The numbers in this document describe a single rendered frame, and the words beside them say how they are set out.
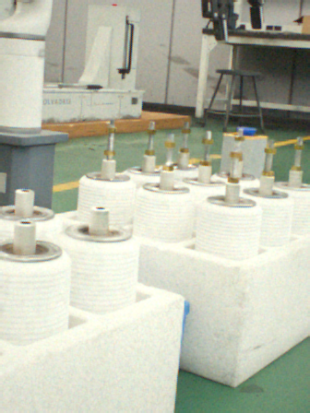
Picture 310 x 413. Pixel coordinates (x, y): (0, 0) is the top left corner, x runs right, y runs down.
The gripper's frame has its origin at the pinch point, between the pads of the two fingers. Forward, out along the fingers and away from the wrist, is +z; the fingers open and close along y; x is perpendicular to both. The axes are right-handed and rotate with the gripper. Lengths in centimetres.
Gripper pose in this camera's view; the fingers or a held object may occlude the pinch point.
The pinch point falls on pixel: (240, 32)
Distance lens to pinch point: 120.7
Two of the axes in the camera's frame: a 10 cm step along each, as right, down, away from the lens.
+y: 7.1, -4.0, 5.8
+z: 1.5, 8.9, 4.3
